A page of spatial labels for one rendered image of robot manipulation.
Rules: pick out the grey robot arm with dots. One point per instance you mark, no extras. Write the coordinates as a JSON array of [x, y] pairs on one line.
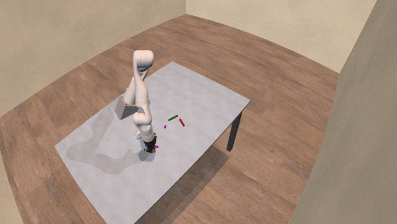
[[138, 94]]

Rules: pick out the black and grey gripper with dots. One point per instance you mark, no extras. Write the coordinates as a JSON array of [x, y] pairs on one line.
[[149, 148]]

